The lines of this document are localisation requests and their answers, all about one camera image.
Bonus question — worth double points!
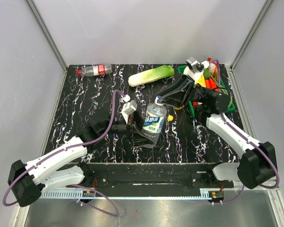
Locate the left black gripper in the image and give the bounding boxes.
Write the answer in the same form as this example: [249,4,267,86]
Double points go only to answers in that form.
[100,109,156,147]

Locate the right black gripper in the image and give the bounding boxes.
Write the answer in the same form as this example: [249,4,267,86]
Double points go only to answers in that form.
[154,73,212,108]

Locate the clear blue-cap water bottle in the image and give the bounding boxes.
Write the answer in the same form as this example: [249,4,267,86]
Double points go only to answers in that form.
[142,96,167,148]

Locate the yellow bottle cap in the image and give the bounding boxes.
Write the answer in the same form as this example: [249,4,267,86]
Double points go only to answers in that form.
[168,115,174,121]

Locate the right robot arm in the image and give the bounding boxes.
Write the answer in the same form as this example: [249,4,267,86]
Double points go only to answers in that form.
[157,75,280,189]

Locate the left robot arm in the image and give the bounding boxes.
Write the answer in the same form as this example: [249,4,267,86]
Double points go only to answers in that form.
[3,111,154,207]

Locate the red-label soda bottle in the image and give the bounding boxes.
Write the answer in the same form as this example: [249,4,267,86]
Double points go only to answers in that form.
[77,65,112,77]

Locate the toy orange carrot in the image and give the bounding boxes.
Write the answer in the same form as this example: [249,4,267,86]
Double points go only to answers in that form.
[205,78,219,92]

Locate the toy napa cabbage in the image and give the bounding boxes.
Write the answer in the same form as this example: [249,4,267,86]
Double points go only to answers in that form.
[128,65,175,87]

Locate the toy green beans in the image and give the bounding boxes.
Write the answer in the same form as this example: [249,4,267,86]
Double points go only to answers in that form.
[209,74,232,108]

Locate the red snack packet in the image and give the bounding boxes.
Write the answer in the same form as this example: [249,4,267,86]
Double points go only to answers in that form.
[207,57,218,77]

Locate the green plastic basket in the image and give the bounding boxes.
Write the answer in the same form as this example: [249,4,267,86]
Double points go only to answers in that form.
[177,65,235,118]

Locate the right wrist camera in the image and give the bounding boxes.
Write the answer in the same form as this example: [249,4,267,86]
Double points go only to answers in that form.
[183,57,210,83]

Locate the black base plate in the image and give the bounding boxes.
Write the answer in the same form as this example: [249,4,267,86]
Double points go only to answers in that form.
[79,163,234,199]

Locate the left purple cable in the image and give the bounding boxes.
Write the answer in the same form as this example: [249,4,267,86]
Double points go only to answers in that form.
[2,89,131,217]

